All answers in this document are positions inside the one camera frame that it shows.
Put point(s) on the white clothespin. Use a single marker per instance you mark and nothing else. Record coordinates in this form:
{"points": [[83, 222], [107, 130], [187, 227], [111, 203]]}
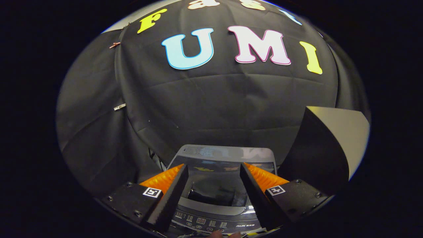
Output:
{"points": [[119, 106]]}

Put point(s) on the grey cabinet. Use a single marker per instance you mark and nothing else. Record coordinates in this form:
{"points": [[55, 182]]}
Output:
{"points": [[343, 132]]}

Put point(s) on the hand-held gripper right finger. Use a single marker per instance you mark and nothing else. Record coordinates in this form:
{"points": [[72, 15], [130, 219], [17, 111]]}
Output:
{"points": [[254, 198]]}

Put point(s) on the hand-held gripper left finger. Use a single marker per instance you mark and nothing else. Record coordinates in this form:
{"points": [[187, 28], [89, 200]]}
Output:
{"points": [[172, 198]]}

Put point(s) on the black backdrop cloth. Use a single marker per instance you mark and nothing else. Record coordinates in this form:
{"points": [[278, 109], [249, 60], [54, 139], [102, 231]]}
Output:
{"points": [[214, 105]]}

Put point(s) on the red clothespin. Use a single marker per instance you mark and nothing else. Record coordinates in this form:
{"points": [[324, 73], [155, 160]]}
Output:
{"points": [[114, 45]]}

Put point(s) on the grey washing machine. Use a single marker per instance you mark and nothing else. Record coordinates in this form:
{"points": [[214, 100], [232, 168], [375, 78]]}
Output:
{"points": [[214, 155]]}

